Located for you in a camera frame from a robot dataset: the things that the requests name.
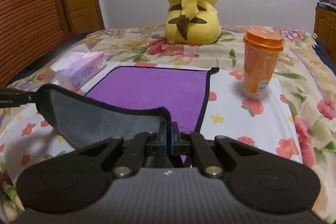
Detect purple tissue box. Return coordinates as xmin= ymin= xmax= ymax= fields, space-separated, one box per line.
xmin=51 ymin=44 xmax=106 ymax=92

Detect orange lidded cup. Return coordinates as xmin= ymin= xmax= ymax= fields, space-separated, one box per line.
xmin=242 ymin=26 xmax=284 ymax=100

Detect purple and grey towel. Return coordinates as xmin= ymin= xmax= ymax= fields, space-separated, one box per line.
xmin=36 ymin=66 xmax=219 ymax=148

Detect wooden headboard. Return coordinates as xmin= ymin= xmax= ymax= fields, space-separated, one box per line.
xmin=1 ymin=0 xmax=69 ymax=86

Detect yellow Pikachu plush toy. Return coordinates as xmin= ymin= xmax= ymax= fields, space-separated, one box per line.
xmin=165 ymin=0 xmax=221 ymax=46

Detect beige floral bedspread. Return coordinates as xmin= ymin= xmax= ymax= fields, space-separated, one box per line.
xmin=1 ymin=26 xmax=335 ymax=223

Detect wooden sideboard cabinet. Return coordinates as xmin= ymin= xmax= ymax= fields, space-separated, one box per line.
xmin=314 ymin=7 xmax=335 ymax=62

